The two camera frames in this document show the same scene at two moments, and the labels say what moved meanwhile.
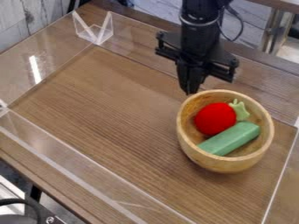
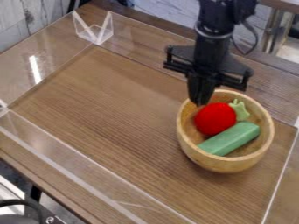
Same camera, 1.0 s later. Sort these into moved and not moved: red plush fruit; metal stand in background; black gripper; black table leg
Moved: black gripper
Not moved: black table leg; metal stand in background; red plush fruit
